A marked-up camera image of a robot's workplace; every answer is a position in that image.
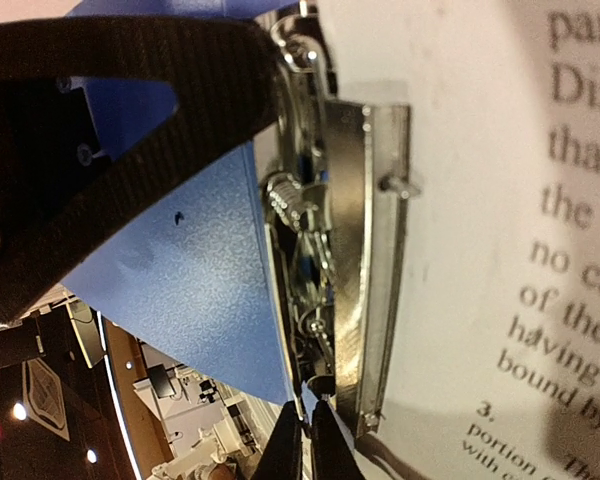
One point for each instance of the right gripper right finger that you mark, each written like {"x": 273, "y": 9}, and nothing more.
{"x": 331, "y": 456}

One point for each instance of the blue ring binder folder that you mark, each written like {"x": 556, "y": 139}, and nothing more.
{"x": 281, "y": 261}

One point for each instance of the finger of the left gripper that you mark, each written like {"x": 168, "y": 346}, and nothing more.
{"x": 101, "y": 117}

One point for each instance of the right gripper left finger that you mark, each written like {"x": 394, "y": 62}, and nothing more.
{"x": 282, "y": 457}

